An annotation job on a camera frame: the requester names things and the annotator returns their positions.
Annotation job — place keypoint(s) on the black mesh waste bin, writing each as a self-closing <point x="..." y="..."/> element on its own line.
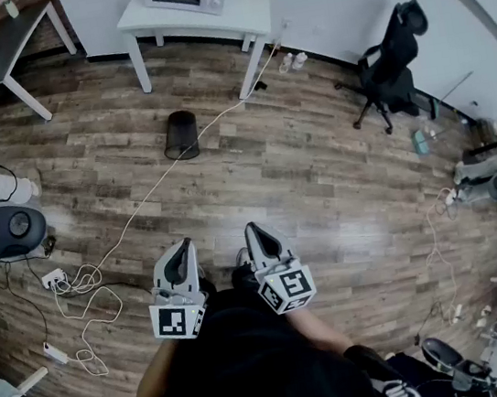
<point x="181" y="133"/>

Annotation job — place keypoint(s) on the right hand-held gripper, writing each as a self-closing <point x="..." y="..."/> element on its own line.
<point x="291" y="286"/>

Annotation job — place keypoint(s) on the green dustpan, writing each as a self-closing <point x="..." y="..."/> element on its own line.
<point x="424" y="141"/>

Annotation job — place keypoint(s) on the person's right forearm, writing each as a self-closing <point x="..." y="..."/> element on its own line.
<point x="316" y="328"/>

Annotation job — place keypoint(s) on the black office chair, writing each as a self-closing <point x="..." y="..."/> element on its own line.
<point x="394" y="55"/>

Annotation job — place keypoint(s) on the person's black clothing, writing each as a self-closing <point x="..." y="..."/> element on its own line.
<point x="255" y="367"/>

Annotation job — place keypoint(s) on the white spray bottle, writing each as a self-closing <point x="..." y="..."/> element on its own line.
<point x="12" y="8"/>

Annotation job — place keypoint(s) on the white power adapter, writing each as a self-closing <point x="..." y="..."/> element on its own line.
<point x="55" y="353"/>

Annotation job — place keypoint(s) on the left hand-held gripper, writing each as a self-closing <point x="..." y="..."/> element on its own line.
<point x="171" y="322"/>

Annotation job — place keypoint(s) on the small black object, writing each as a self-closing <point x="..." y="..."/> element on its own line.
<point x="260" y="85"/>

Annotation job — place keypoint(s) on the person's left forearm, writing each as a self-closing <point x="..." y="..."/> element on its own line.
<point x="156" y="373"/>

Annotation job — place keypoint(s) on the clear plastic bottle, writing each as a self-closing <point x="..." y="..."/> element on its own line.
<point x="286" y="63"/>
<point x="300" y="60"/>

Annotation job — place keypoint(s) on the grey rounded machine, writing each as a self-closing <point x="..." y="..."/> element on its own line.
<point x="14" y="228"/>

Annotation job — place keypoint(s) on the person's right shoe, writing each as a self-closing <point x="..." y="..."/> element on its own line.
<point x="242" y="257"/>

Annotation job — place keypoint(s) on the white power strip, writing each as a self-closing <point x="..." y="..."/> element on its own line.
<point x="52" y="278"/>

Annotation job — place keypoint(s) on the dark desk with white legs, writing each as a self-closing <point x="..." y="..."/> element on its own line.
<point x="8" y="48"/>

